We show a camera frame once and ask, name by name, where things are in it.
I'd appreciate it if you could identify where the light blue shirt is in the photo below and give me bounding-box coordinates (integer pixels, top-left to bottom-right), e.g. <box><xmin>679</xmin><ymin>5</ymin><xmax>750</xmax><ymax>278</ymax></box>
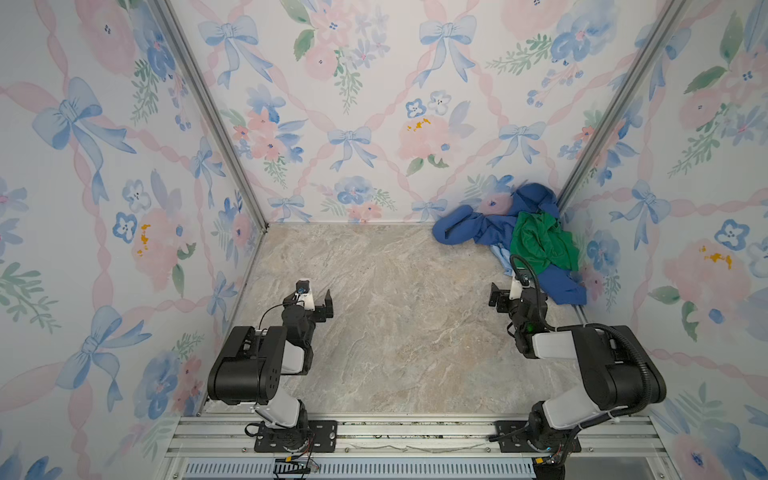
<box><xmin>490</xmin><ymin>244</ymin><xmax>515</xmax><ymax>277</ymax></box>

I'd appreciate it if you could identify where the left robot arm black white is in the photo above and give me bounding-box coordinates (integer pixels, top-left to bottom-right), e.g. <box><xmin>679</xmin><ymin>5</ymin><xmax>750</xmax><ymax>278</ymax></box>
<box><xmin>207</xmin><ymin>280</ymin><xmax>337</xmax><ymax>457</ymax></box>

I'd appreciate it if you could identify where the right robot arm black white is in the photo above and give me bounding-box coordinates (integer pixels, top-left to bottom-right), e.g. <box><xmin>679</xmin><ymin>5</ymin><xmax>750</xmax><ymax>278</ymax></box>
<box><xmin>488</xmin><ymin>284</ymin><xmax>667</xmax><ymax>464</ymax></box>

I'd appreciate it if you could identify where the green cloth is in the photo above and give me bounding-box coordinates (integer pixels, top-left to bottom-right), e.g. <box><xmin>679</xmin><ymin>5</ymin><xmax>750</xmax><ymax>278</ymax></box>
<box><xmin>510</xmin><ymin>212</ymin><xmax>579</xmax><ymax>274</ymax></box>

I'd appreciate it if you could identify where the dark blue shirt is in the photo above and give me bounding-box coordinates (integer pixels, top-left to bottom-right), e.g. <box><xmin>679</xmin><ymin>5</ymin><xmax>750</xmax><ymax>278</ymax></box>
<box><xmin>432</xmin><ymin>183</ymin><xmax>587</xmax><ymax>305</ymax></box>

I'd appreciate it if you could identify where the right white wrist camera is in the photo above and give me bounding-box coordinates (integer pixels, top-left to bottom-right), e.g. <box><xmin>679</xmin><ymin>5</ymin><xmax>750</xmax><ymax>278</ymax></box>
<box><xmin>508</xmin><ymin>277</ymin><xmax>524</xmax><ymax>300</ymax></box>

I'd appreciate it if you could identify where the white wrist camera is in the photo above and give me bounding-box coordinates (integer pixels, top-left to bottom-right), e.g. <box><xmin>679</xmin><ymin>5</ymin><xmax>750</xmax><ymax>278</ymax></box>
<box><xmin>295</xmin><ymin>279</ymin><xmax>315</xmax><ymax>311</ymax></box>
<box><xmin>508</xmin><ymin>277</ymin><xmax>524</xmax><ymax>300</ymax></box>

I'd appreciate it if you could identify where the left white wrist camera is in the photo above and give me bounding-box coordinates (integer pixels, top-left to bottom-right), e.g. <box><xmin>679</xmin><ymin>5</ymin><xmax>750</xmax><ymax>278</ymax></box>
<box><xmin>295</xmin><ymin>279</ymin><xmax>315</xmax><ymax>311</ymax></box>

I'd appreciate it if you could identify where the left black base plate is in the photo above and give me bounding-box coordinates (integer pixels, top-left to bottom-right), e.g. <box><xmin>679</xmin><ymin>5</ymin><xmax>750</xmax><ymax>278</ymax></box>
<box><xmin>244</xmin><ymin>420</ymin><xmax>338</xmax><ymax>454</ymax></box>

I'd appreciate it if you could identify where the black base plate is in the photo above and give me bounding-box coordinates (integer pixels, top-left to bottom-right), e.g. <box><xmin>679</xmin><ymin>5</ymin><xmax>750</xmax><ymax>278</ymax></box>
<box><xmin>244</xmin><ymin>420</ymin><xmax>338</xmax><ymax>454</ymax></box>
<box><xmin>489</xmin><ymin>420</ymin><xmax>569</xmax><ymax>456</ymax></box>

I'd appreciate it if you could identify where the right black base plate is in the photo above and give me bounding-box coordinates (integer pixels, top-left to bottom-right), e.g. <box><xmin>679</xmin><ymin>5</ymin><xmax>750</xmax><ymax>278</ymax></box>
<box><xmin>489</xmin><ymin>420</ymin><xmax>569</xmax><ymax>456</ymax></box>

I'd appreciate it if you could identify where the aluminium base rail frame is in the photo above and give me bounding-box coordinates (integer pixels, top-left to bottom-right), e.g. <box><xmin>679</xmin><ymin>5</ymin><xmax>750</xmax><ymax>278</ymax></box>
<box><xmin>155</xmin><ymin>412</ymin><xmax>680</xmax><ymax>479</ymax></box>

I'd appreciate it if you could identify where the left aluminium corner post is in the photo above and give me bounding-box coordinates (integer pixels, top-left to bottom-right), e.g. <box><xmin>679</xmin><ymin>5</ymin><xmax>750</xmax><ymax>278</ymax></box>
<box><xmin>148</xmin><ymin>0</ymin><xmax>268</xmax><ymax>234</ymax></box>

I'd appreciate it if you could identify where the aluminium corner post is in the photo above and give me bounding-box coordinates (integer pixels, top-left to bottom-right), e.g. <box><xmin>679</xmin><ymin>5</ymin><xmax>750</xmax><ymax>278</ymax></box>
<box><xmin>148</xmin><ymin>0</ymin><xmax>268</xmax><ymax>234</ymax></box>
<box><xmin>558</xmin><ymin>0</ymin><xmax>689</xmax><ymax>212</ymax></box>

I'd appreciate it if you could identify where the right aluminium corner post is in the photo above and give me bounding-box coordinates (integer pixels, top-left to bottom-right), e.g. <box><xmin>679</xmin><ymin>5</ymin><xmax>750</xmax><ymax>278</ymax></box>
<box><xmin>558</xmin><ymin>0</ymin><xmax>689</xmax><ymax>212</ymax></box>

